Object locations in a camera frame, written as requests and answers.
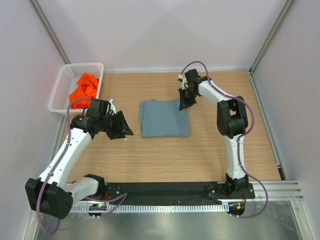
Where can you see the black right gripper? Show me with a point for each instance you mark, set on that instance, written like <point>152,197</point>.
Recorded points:
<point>187,93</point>

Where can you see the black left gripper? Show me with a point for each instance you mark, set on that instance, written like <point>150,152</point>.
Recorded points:
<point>114,126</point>

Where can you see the grey-blue t shirt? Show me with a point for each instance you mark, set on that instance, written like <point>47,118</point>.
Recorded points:
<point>163,119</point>

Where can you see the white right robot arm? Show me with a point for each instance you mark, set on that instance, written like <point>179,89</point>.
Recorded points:
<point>231,122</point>

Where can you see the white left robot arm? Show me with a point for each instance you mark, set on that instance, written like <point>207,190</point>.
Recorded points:
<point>50,193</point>

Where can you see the orange t shirt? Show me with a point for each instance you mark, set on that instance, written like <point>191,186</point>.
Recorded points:
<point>87,88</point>

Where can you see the white plastic basket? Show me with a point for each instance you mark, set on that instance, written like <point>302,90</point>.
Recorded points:
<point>67,82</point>

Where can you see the slotted grey cable duct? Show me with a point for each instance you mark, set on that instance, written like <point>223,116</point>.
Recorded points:
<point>94,207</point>

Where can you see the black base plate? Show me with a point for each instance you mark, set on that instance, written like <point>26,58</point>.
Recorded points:
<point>175,193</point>

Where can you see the aluminium frame rail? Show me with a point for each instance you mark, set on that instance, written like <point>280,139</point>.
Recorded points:
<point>283,190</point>

